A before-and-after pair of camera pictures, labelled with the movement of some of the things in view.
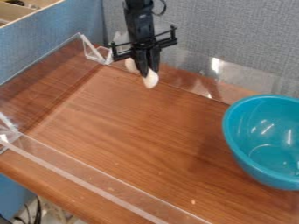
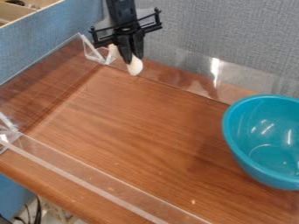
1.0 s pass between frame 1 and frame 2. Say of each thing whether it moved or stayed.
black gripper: moved
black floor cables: stayed
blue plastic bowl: stayed
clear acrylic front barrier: stayed
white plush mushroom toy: moved
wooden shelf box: stayed
